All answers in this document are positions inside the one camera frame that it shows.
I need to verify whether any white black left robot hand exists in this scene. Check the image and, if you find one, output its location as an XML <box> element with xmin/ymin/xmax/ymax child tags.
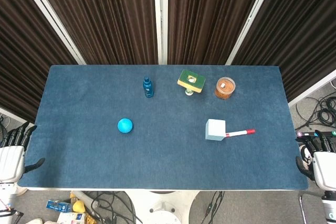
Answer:
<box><xmin>0</xmin><ymin>121</ymin><xmax>46</xmax><ymax>183</ymax></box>

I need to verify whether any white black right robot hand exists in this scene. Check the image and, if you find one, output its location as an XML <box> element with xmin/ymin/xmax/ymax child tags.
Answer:
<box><xmin>295</xmin><ymin>129</ymin><xmax>336</xmax><ymax>190</ymax></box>

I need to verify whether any red white marker pen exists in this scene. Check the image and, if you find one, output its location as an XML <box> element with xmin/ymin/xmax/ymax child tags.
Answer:
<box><xmin>225</xmin><ymin>129</ymin><xmax>256</xmax><ymax>138</ymax></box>

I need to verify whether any blue ball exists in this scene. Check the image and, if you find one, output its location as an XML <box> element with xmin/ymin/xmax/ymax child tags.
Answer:
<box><xmin>117</xmin><ymin>118</ymin><xmax>134</xmax><ymax>134</ymax></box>

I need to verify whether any black power strip with lights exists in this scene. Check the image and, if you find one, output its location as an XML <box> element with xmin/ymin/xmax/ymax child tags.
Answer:
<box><xmin>295</xmin><ymin>129</ymin><xmax>336</xmax><ymax>137</ymax></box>

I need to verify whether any blue carton box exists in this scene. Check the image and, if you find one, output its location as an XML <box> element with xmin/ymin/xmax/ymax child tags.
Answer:
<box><xmin>46</xmin><ymin>199</ymin><xmax>72</xmax><ymax>213</ymax></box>

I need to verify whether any yellow round object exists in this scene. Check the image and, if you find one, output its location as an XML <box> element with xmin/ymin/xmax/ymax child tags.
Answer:
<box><xmin>72</xmin><ymin>200</ymin><xmax>86</xmax><ymax>214</ymax></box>

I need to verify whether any white printed box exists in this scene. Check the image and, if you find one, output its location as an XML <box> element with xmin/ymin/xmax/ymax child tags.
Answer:
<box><xmin>56</xmin><ymin>211</ymin><xmax>88</xmax><ymax>224</ymax></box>

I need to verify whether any brown curtain screen panel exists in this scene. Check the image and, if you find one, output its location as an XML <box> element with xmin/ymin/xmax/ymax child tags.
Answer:
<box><xmin>30</xmin><ymin>0</ymin><xmax>159</xmax><ymax>65</ymax></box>
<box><xmin>230</xmin><ymin>0</ymin><xmax>336</xmax><ymax>102</ymax></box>
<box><xmin>0</xmin><ymin>0</ymin><xmax>79</xmax><ymax>124</ymax></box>
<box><xmin>167</xmin><ymin>0</ymin><xmax>269</xmax><ymax>65</ymax></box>

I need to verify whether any white cube block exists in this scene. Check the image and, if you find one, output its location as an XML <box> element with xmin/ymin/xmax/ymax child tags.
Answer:
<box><xmin>205</xmin><ymin>119</ymin><xmax>227</xmax><ymax>141</ymax></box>

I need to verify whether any clear jar of rubber bands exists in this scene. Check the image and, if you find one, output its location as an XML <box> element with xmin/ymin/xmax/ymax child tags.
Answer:
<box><xmin>214</xmin><ymin>77</ymin><xmax>236</xmax><ymax>101</ymax></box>

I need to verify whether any blue table cloth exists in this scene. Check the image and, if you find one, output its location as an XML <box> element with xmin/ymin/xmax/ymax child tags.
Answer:
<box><xmin>17</xmin><ymin>64</ymin><xmax>309</xmax><ymax>191</ymax></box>

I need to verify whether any blue spray bottle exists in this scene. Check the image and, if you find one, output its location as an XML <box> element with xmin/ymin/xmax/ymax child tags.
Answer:
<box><xmin>142</xmin><ymin>76</ymin><xmax>154</xmax><ymax>99</ymax></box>

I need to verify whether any yellow green sponge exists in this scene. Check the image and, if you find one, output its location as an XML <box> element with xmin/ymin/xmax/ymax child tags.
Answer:
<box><xmin>177</xmin><ymin>69</ymin><xmax>206</xmax><ymax>94</ymax></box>

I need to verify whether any black coiled cable bundle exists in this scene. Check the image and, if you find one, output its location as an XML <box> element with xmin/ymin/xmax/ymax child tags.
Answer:
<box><xmin>296</xmin><ymin>95</ymin><xmax>336</xmax><ymax>131</ymax></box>

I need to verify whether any black cable tangle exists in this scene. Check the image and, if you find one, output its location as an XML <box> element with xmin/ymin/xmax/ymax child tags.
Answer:
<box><xmin>85</xmin><ymin>191</ymin><xmax>144</xmax><ymax>224</ymax></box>

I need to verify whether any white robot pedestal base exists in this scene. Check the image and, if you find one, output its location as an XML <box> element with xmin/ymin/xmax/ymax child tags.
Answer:
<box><xmin>125</xmin><ymin>190</ymin><xmax>198</xmax><ymax>224</ymax></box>

